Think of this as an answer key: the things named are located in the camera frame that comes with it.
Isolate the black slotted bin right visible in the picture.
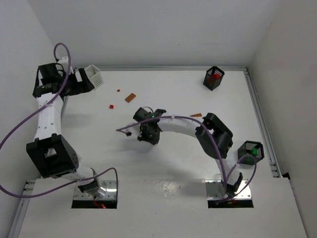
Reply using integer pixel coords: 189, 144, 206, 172
237, 140, 264, 166

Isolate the metal base plate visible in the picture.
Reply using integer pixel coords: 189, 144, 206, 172
73, 180, 117, 201
205, 180, 252, 201

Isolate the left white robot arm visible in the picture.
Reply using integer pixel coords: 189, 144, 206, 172
26, 57, 104, 196

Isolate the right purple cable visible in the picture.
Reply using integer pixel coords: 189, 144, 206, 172
115, 115, 257, 200

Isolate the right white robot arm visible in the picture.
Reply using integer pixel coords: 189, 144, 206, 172
117, 107, 243, 197

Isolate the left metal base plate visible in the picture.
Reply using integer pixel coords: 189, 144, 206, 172
73, 180, 117, 201

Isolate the orange lego plate right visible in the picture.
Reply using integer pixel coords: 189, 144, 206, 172
190, 113, 203, 118

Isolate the dark green lego brick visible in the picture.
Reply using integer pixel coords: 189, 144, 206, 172
251, 148, 258, 157

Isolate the orange lego plate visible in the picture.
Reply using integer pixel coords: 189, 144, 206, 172
190, 113, 203, 118
125, 93, 136, 103

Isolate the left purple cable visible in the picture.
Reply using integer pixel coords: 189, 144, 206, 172
0, 43, 118, 198

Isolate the orange lego plate left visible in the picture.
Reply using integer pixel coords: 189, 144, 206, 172
125, 93, 136, 103

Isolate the white slotted bin back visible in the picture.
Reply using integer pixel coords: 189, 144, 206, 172
84, 65, 104, 89

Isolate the black slotted bin back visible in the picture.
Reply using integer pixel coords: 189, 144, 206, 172
203, 66, 225, 91

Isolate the purple cable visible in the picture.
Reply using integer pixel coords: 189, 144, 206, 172
115, 115, 257, 200
0, 43, 118, 198

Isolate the red flower lego brick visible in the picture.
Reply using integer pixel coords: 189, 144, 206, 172
208, 77, 214, 85

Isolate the black slotted bin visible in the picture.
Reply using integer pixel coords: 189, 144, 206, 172
203, 66, 225, 91
237, 140, 264, 166

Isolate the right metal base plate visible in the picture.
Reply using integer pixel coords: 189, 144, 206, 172
205, 180, 252, 201

